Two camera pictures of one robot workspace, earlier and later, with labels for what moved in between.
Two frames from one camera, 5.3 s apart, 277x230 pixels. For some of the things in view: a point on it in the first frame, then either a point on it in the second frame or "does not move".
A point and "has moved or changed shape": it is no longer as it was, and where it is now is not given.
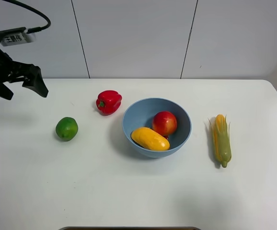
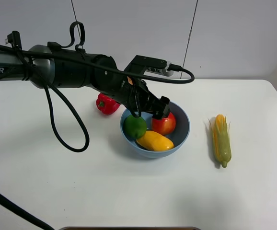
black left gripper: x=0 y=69 to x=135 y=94
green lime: x=66 y=129 to x=135 y=128
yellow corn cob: x=222 y=147 does not move
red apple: x=164 y=123 does not move
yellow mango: x=148 y=138 has moved or changed shape
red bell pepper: x=108 y=102 does not move
